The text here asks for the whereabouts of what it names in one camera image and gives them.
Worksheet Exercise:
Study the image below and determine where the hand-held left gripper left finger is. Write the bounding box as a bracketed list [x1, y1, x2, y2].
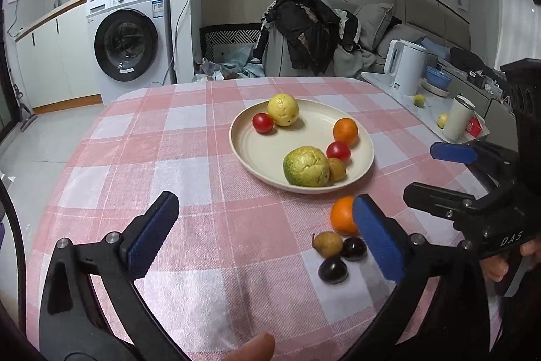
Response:
[39, 191, 189, 361]

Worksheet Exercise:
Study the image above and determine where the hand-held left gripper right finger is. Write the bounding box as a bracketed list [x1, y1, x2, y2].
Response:
[342, 194, 491, 361]

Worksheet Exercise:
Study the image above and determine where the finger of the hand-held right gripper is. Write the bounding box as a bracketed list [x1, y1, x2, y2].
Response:
[403, 182, 496, 219]
[430, 140, 520, 189]

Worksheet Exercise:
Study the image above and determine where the dark purple plum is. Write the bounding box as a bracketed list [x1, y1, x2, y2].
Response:
[340, 236, 368, 261]
[318, 257, 349, 284]

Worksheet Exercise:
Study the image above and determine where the orange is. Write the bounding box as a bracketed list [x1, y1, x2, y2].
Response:
[330, 196, 360, 236]
[333, 118, 359, 147]

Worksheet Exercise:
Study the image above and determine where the brown kiwi fruit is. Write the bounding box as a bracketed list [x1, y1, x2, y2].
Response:
[312, 231, 343, 259]
[327, 157, 347, 183]

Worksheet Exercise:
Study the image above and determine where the red tomato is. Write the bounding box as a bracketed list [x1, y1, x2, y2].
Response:
[326, 141, 351, 163]
[252, 113, 275, 134]

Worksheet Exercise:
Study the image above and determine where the bumpy green guava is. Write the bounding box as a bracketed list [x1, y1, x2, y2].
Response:
[283, 146, 331, 187]

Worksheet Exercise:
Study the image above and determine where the cream round plate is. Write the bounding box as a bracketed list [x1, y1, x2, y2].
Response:
[229, 98, 375, 194]

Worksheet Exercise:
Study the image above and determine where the smooth yellow round fruit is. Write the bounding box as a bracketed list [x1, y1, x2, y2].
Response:
[267, 93, 300, 127]

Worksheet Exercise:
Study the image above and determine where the person's right hand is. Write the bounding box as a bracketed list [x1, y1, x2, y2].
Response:
[481, 236, 541, 282]

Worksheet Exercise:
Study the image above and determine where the person's left hand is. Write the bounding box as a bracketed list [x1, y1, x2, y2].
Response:
[220, 333, 275, 361]

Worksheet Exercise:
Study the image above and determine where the white tumbler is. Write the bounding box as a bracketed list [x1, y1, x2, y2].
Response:
[443, 94, 477, 142]

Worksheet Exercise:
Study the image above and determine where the red snack packet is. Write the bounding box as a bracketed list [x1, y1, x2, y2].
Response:
[465, 111, 485, 137]

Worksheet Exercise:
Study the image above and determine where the white side table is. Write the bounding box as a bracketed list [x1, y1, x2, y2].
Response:
[360, 71, 508, 150]

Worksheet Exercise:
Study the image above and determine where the blue bowl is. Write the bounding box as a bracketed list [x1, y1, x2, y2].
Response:
[425, 66, 453, 90]

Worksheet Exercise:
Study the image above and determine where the pink checked tablecloth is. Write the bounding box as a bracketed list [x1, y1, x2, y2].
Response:
[25, 77, 508, 361]

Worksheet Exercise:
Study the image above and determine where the white electric kettle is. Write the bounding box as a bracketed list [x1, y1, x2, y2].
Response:
[384, 40, 427, 96]

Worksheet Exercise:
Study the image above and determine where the grey sofa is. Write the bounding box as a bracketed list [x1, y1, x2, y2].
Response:
[376, 0, 512, 99]

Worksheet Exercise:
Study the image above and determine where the grey pillow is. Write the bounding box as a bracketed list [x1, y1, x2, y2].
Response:
[353, 3, 394, 53]

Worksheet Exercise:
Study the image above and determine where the black jacket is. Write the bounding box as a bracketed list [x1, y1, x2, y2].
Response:
[254, 0, 360, 76]

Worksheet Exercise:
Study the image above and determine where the white kitchen counter cabinet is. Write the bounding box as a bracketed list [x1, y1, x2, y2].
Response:
[15, 6, 104, 114]

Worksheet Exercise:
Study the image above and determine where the black chevron patterned basket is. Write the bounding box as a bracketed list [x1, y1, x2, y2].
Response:
[199, 24, 263, 63]

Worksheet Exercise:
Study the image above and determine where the white washing machine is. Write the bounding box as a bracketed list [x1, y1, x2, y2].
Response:
[86, 0, 176, 106]

